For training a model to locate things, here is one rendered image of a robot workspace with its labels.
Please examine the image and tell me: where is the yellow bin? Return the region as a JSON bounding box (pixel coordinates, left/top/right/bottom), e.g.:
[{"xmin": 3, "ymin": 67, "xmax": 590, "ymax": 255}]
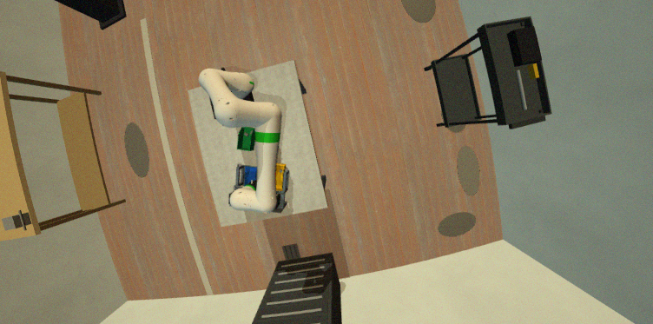
[{"xmin": 276, "ymin": 163, "xmax": 286, "ymax": 189}]

